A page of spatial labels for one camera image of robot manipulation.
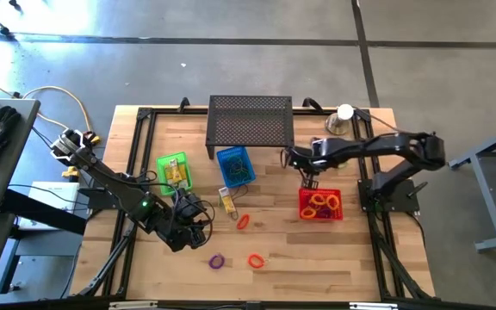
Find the red plastic basket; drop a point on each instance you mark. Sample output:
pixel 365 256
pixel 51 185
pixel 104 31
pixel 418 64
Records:
pixel 338 216

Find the blue plastic basket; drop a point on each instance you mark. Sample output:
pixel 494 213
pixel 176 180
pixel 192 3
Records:
pixel 223 174

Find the grey side desk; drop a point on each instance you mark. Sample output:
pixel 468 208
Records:
pixel 7 181

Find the purple coil wristband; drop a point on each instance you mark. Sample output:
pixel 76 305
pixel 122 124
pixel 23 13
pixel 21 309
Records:
pixel 327 214
pixel 321 212
pixel 210 262

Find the black rubber band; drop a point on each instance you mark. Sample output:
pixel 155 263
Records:
pixel 246 191

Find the green plastic basket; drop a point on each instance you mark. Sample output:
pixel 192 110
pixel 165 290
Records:
pixel 160 168

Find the white box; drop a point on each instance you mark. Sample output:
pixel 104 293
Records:
pixel 58 189

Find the black desk beam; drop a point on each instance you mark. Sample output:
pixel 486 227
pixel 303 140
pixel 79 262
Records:
pixel 41 211

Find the black aluminium table frame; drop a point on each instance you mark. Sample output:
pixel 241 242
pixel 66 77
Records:
pixel 196 301

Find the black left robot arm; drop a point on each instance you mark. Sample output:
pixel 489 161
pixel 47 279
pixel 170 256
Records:
pixel 114 185

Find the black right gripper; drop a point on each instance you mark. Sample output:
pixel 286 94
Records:
pixel 308 155

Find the grey metal bench frame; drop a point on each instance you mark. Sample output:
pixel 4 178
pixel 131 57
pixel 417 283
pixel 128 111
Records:
pixel 487 194

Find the black perforated metal shelf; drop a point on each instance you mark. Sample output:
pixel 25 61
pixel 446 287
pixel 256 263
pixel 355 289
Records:
pixel 248 125

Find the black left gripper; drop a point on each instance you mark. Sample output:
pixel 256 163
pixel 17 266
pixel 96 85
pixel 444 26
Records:
pixel 185 232

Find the green rubber band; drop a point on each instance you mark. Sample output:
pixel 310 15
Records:
pixel 221 200
pixel 231 163
pixel 233 172
pixel 340 165
pixel 241 174

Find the silver metal bracket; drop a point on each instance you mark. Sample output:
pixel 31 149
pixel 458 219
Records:
pixel 134 305
pixel 373 306

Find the orange coil wristband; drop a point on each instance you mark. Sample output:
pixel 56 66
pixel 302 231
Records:
pixel 239 225
pixel 250 261

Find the white bulb on metal base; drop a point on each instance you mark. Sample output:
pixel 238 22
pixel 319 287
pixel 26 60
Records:
pixel 338 122

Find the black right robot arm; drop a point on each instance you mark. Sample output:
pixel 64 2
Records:
pixel 403 146

